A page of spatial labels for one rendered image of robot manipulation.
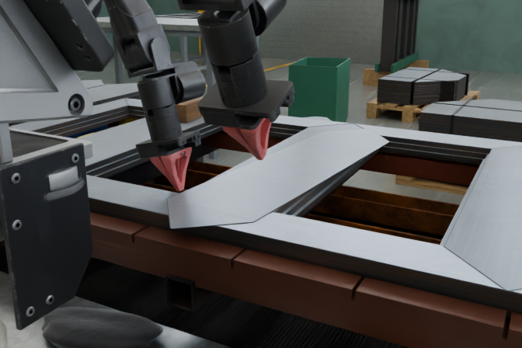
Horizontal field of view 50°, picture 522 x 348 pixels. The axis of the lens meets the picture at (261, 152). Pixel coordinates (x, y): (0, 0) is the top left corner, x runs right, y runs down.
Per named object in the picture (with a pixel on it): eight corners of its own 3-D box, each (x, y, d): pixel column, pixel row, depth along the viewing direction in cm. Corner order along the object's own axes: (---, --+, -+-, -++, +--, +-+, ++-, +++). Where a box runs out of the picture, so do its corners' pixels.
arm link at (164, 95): (128, 79, 98) (148, 74, 95) (158, 72, 103) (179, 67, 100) (138, 117, 99) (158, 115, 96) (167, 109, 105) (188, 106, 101)
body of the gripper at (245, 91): (224, 88, 73) (209, 36, 68) (297, 94, 68) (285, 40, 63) (200, 118, 68) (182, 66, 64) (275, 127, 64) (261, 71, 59)
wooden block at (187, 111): (189, 113, 163) (189, 95, 161) (207, 114, 161) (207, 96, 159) (167, 121, 152) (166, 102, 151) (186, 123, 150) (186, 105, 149)
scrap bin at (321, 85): (300, 116, 547) (301, 57, 531) (347, 120, 533) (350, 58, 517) (282, 130, 491) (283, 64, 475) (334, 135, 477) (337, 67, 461)
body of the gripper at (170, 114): (159, 145, 106) (149, 107, 105) (203, 140, 101) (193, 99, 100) (136, 154, 101) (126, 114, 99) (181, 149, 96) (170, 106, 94)
